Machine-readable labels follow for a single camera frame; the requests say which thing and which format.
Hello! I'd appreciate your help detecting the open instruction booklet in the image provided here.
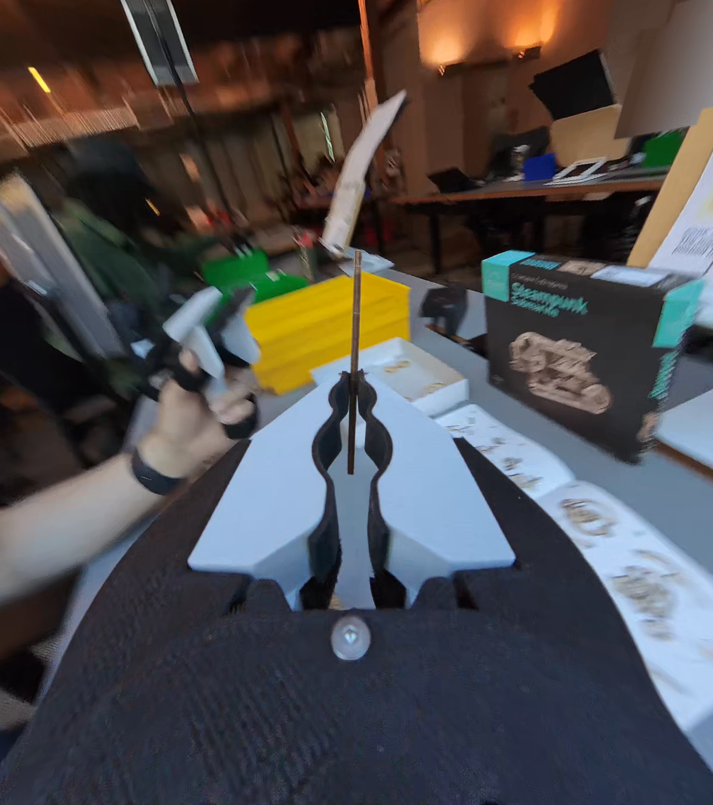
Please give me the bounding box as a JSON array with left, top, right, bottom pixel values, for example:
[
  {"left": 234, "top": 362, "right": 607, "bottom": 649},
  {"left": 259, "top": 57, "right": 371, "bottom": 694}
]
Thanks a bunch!
[{"left": 435, "top": 404, "right": 713, "bottom": 730}]

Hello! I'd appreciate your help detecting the curved white paper sheet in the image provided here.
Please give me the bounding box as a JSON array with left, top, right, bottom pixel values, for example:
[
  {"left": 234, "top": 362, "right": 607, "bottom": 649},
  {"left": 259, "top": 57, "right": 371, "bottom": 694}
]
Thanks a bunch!
[{"left": 322, "top": 91, "right": 408, "bottom": 252}]

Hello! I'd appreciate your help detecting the white cardboard box tray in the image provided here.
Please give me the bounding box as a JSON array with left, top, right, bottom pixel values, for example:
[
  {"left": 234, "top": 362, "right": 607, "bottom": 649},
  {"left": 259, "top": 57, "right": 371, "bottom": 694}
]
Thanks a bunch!
[{"left": 311, "top": 338, "right": 469, "bottom": 417}]

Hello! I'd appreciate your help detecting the thin wooden stick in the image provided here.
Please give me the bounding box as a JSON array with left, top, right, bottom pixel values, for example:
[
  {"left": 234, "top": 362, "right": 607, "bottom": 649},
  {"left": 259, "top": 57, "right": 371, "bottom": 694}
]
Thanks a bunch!
[{"left": 346, "top": 249, "right": 365, "bottom": 476}]

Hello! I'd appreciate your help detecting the person's left forearm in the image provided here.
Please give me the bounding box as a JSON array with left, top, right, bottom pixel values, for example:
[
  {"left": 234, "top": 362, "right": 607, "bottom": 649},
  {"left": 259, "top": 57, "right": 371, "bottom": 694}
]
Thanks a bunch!
[{"left": 0, "top": 459, "right": 156, "bottom": 614}]

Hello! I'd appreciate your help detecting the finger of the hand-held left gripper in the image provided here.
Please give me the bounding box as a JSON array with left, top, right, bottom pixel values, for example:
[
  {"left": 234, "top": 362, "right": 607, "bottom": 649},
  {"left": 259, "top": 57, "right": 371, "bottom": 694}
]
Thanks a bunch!
[
  {"left": 231, "top": 314, "right": 263, "bottom": 367},
  {"left": 163, "top": 286, "right": 224, "bottom": 345}
]

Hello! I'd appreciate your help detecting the black model kit box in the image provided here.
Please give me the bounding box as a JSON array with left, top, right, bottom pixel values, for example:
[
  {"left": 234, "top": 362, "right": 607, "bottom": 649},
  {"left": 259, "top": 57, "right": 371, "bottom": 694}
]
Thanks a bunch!
[{"left": 481, "top": 250, "right": 703, "bottom": 465}]

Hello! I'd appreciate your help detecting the green plastic bin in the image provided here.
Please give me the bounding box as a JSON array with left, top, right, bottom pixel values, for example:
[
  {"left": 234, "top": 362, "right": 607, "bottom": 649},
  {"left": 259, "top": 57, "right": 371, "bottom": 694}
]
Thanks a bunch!
[{"left": 200, "top": 248, "right": 310, "bottom": 303}]

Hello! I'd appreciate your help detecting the long wooden table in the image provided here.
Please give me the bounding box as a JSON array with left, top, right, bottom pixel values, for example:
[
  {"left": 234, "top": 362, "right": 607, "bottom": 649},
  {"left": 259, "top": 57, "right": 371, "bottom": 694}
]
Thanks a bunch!
[{"left": 394, "top": 173, "right": 666, "bottom": 273}]

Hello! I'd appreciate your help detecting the dark chair armrest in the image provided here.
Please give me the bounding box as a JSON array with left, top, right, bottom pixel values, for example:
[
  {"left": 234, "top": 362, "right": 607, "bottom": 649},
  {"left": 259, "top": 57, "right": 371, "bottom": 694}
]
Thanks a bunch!
[{"left": 0, "top": 585, "right": 81, "bottom": 686}]

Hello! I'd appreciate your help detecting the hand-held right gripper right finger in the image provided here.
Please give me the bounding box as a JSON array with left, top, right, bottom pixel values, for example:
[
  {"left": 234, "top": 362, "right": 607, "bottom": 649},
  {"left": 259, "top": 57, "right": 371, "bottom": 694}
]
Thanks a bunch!
[{"left": 359, "top": 370, "right": 516, "bottom": 610}]

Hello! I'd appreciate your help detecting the yellow plastic bin stack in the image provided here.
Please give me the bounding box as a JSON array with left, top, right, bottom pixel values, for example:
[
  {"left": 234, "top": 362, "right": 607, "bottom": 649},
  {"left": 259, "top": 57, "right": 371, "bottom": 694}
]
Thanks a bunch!
[{"left": 245, "top": 272, "right": 412, "bottom": 396}]

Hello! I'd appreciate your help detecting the black wristwatch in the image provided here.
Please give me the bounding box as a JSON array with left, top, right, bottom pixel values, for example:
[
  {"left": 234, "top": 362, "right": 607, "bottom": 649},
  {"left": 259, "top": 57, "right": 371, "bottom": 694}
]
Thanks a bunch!
[{"left": 130, "top": 447, "right": 184, "bottom": 496}]

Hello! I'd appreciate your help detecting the black desk device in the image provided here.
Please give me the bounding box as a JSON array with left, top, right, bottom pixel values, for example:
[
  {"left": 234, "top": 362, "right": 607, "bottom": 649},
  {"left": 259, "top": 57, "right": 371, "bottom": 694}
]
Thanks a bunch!
[{"left": 419, "top": 286, "right": 467, "bottom": 337}]

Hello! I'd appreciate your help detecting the wooden board with paper sheet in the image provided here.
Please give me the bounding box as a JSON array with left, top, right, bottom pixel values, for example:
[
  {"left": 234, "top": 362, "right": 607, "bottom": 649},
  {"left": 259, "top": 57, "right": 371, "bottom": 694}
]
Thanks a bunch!
[{"left": 627, "top": 63, "right": 713, "bottom": 284}]

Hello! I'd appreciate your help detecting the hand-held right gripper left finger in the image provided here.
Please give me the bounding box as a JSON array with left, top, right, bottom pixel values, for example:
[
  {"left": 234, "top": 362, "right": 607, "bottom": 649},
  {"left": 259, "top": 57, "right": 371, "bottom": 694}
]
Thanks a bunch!
[{"left": 187, "top": 371, "right": 343, "bottom": 611}]

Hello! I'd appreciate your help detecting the person's left hand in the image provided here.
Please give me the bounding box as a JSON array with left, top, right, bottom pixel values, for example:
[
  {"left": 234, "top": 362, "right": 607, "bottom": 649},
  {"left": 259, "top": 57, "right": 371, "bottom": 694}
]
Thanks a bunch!
[{"left": 139, "top": 349, "right": 260, "bottom": 480}]

